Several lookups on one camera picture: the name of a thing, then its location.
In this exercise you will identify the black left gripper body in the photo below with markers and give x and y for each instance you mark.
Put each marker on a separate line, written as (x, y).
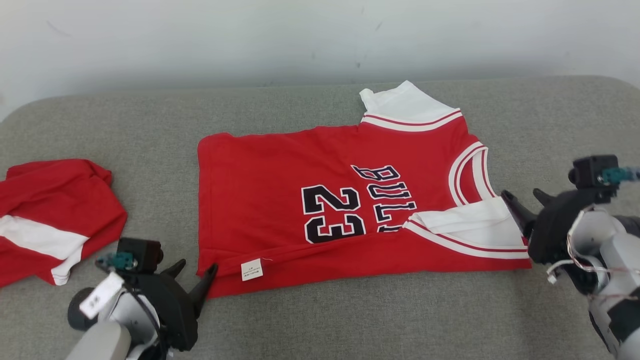
(172, 310)

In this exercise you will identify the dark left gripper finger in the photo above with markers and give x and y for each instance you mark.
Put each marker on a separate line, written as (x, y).
(205, 287)
(176, 270)

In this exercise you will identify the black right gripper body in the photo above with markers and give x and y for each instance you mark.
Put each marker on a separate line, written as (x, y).
(550, 230)

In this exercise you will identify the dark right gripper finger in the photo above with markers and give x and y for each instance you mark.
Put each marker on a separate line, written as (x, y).
(520, 215)
(544, 196)

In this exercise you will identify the red basketball jersey number 23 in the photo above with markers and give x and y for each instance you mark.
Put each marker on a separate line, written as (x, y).
(260, 200)

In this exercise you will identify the red shorts with white stripe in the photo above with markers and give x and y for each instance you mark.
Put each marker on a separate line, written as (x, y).
(60, 200)

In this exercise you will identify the white paper label tag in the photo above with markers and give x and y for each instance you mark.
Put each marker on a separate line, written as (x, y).
(100, 296)

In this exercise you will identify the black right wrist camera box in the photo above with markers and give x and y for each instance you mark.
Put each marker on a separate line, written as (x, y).
(590, 170)

